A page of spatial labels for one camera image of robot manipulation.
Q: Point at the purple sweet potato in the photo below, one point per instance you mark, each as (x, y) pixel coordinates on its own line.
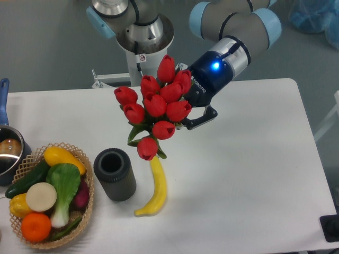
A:
(81, 199)

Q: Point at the dark green cucumber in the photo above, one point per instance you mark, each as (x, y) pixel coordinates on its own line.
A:
(35, 175)

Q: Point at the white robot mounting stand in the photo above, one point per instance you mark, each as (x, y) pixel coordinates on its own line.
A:
(138, 66)

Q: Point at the white frame at right edge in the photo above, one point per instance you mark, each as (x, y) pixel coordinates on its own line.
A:
(328, 121)

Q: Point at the blue plastic bag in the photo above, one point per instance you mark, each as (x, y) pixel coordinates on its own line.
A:
(316, 17)

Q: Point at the dark grey ribbed vase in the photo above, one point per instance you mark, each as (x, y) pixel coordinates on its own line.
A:
(114, 171)

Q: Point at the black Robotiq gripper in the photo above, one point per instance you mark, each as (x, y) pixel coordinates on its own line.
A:
(200, 82)

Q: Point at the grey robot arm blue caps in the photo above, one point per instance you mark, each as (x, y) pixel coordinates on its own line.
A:
(240, 30)

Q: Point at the yellow bell pepper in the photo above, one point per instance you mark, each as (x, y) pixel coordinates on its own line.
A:
(19, 206)

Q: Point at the black device at table edge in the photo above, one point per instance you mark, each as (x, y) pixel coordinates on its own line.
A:
(329, 225)

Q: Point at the woven wicker basket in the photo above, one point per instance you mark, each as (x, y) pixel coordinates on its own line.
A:
(80, 215)

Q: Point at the green bok choy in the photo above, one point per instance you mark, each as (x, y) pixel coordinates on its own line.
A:
(65, 178)

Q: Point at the white round radish slice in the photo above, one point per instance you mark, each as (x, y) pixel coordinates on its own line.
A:
(41, 197)

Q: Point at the yellow squash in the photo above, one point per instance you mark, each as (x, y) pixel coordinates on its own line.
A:
(57, 155)

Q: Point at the yellow banana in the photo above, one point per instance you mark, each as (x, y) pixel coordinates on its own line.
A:
(157, 201)

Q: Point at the green chili pepper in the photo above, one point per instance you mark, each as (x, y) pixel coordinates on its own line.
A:
(67, 230)

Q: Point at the blue saucepan with handle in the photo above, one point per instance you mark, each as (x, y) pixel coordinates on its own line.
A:
(13, 146)

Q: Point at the orange fruit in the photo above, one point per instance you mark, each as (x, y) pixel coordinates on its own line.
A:
(36, 227)

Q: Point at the red tulip bouquet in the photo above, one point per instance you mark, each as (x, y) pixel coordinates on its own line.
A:
(162, 108)

